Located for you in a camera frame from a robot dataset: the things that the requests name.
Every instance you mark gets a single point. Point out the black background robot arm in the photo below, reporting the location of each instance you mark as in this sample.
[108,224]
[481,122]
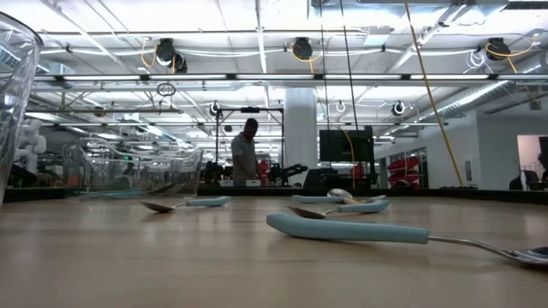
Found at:
[291,170]

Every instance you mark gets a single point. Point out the person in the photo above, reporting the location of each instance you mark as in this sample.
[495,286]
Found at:
[244,154]

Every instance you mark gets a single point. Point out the black monitor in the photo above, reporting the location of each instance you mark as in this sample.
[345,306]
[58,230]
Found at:
[342,145]

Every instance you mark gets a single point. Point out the long ceiling light strip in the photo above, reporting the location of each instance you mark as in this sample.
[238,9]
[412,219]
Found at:
[274,77]

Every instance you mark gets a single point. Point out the red background machine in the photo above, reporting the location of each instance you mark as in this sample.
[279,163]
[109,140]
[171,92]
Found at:
[404,169]

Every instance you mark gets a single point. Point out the clear plastic container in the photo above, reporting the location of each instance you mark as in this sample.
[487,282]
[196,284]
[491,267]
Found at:
[17,107]
[128,167]

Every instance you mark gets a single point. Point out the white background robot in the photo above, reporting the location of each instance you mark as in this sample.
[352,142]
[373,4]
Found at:
[32,141]

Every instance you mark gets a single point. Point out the black aluminium table frame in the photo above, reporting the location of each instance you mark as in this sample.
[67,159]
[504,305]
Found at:
[257,191]

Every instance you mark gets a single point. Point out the black background gantry frame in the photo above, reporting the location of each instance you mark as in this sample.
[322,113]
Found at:
[250,110]

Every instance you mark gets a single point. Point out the silver ventilation duct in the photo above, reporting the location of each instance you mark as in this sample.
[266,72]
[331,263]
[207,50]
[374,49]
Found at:
[471,98]

